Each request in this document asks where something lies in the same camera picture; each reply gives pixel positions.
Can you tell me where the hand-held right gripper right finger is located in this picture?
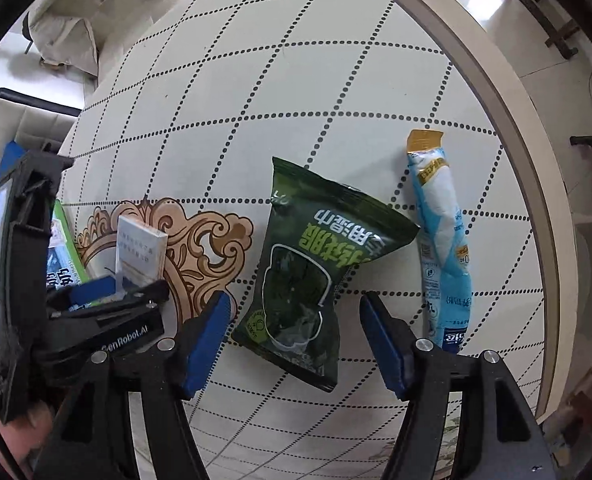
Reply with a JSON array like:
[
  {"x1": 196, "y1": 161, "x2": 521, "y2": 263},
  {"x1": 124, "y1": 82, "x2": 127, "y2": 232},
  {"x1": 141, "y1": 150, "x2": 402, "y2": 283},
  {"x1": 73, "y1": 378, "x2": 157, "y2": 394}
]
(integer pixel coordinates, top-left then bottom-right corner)
[{"x1": 360, "y1": 291, "x2": 560, "y2": 480}]

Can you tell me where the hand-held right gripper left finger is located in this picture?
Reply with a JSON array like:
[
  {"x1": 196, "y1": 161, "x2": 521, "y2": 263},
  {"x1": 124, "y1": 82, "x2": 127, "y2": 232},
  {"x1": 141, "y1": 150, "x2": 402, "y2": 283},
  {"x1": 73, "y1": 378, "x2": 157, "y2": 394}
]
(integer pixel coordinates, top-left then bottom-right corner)
[{"x1": 33, "y1": 290, "x2": 234, "y2": 480}]

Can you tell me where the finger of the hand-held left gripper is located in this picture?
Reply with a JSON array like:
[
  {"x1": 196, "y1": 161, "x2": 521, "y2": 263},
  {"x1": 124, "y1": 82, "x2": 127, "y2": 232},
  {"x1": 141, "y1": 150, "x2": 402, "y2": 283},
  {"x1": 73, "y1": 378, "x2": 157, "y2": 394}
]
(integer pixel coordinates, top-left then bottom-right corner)
[
  {"x1": 50, "y1": 275, "x2": 120, "y2": 313},
  {"x1": 40, "y1": 280, "x2": 171, "y2": 363}
]

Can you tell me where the small white box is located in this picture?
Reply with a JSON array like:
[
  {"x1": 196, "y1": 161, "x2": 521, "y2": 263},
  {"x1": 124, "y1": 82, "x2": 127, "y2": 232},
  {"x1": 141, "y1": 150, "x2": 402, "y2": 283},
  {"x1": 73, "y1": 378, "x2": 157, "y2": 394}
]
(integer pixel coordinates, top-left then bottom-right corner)
[{"x1": 114, "y1": 214, "x2": 169, "y2": 295}]

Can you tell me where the dark green wipes packet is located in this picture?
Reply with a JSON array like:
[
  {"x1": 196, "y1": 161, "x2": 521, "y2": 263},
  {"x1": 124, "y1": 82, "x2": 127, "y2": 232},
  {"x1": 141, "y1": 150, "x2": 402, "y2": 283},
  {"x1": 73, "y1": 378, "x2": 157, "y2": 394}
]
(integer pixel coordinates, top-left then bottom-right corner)
[{"x1": 231, "y1": 156, "x2": 421, "y2": 394}]

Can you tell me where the person's left hand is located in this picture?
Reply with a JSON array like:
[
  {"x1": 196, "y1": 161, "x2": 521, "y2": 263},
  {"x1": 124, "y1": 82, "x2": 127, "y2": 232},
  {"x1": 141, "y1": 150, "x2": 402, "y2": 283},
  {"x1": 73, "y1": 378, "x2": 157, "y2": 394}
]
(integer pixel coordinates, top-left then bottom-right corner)
[{"x1": 0, "y1": 402, "x2": 59, "y2": 468}]

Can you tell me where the green and blue packet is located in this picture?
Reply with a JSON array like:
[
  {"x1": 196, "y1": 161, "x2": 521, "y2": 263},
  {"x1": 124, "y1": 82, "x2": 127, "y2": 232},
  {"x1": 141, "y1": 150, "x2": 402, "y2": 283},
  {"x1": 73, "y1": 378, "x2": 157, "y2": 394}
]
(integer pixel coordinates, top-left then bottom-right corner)
[{"x1": 48, "y1": 199, "x2": 90, "y2": 292}]

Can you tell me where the blue and white tube packet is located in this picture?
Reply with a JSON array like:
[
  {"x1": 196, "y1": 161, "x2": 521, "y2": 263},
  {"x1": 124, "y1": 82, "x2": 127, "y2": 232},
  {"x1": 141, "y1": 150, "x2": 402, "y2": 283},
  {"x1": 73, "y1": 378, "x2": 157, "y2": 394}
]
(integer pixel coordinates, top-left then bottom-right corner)
[{"x1": 407, "y1": 129, "x2": 475, "y2": 351}]

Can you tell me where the black and white chair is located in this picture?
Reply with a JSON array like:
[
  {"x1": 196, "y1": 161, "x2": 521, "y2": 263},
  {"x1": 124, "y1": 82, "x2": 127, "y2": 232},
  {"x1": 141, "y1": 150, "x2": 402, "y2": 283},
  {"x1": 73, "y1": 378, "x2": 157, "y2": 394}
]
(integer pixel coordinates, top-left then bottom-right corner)
[{"x1": 0, "y1": 87, "x2": 82, "y2": 181}]

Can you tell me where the cream puffer jacket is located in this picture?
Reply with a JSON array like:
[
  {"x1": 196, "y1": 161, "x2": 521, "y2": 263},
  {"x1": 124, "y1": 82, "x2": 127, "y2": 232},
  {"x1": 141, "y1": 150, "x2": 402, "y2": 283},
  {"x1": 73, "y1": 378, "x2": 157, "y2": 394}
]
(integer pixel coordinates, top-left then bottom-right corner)
[{"x1": 23, "y1": 0, "x2": 224, "y2": 81}]

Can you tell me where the dark wooden chair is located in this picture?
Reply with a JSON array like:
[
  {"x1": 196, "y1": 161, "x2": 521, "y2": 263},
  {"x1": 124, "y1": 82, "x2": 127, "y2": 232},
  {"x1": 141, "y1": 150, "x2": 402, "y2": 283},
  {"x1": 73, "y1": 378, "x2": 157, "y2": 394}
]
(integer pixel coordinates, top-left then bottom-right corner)
[{"x1": 503, "y1": 0, "x2": 584, "y2": 61}]

